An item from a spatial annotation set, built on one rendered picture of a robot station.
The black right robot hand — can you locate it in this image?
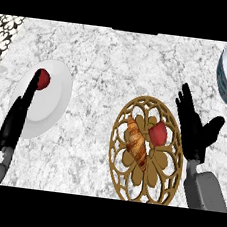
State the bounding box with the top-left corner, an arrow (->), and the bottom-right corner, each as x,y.
167,81 -> 227,167

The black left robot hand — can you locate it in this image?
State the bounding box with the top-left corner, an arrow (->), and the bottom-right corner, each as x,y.
0,64 -> 43,156

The red round fruit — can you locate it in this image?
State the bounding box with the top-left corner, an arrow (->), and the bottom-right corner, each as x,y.
36,68 -> 52,92

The black and white patterned panel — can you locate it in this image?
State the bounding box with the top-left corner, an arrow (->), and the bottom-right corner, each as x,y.
0,14 -> 26,84

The white round plate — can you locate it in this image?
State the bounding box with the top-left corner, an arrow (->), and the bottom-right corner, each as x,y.
4,54 -> 76,145

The brown openwork round placemat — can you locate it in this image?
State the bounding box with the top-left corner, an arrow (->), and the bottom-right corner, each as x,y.
103,92 -> 192,208

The brown croissant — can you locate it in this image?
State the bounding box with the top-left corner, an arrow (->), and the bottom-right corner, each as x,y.
120,114 -> 153,173

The red bell pepper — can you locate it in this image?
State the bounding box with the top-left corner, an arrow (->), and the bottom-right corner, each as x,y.
145,119 -> 170,149

